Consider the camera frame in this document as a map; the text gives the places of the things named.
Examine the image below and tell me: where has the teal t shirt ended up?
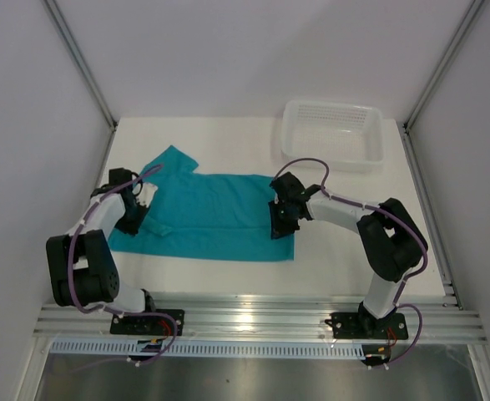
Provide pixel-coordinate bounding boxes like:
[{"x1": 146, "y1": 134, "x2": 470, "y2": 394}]
[{"x1": 109, "y1": 146, "x2": 295, "y2": 262}]

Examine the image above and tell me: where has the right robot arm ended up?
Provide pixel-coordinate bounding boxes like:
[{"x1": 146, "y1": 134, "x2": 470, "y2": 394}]
[{"x1": 269, "y1": 172, "x2": 428, "y2": 338}]

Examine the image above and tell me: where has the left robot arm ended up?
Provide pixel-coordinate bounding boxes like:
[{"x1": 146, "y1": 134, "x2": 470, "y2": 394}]
[{"x1": 46, "y1": 165, "x2": 160, "y2": 334}]

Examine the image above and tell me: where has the white perforated plastic basket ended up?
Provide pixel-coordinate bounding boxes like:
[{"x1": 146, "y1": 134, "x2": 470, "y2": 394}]
[{"x1": 280, "y1": 99, "x2": 384, "y2": 173}]

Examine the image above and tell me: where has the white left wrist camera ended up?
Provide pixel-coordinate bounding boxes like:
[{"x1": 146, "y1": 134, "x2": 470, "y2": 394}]
[{"x1": 134, "y1": 182, "x2": 159, "y2": 207}]

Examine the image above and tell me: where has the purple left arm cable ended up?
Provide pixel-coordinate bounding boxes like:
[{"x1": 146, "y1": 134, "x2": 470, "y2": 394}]
[{"x1": 68, "y1": 162, "x2": 179, "y2": 371}]

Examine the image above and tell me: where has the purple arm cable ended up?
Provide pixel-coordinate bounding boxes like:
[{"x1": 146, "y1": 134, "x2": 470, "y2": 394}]
[
  {"x1": 68, "y1": 162, "x2": 179, "y2": 371},
  {"x1": 275, "y1": 156, "x2": 430, "y2": 371}
]

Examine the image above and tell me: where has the aluminium rail beam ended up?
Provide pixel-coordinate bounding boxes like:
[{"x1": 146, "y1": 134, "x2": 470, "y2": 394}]
[{"x1": 33, "y1": 292, "x2": 487, "y2": 344}]

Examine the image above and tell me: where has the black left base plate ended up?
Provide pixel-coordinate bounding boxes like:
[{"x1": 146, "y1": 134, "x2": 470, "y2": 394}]
[{"x1": 109, "y1": 309, "x2": 185, "y2": 337}]

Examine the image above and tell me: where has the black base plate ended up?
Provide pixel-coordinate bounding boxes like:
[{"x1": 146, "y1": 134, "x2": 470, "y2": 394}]
[
  {"x1": 109, "y1": 309, "x2": 185, "y2": 337},
  {"x1": 324, "y1": 312, "x2": 408, "y2": 340}
]

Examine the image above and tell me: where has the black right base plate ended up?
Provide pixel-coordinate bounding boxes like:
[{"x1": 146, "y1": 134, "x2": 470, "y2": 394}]
[{"x1": 324, "y1": 312, "x2": 408, "y2": 340}]

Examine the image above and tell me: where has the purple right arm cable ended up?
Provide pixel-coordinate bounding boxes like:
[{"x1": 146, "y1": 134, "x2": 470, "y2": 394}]
[{"x1": 275, "y1": 156, "x2": 430, "y2": 371}]

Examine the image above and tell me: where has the white slotted cable duct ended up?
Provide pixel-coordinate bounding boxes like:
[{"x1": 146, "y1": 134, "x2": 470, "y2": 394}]
[{"x1": 50, "y1": 338, "x2": 365, "y2": 360}]

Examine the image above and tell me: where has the left aluminium frame post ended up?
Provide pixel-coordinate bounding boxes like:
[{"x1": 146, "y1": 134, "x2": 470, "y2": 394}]
[{"x1": 41, "y1": 0, "x2": 118, "y2": 131}]

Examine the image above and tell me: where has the aluminium frame post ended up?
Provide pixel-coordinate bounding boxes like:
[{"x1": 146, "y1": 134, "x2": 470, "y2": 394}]
[
  {"x1": 41, "y1": 0, "x2": 118, "y2": 131},
  {"x1": 402, "y1": 0, "x2": 489, "y2": 134}
]

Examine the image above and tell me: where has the right aluminium frame post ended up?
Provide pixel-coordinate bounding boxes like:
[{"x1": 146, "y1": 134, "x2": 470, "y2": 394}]
[{"x1": 402, "y1": 0, "x2": 489, "y2": 134}]

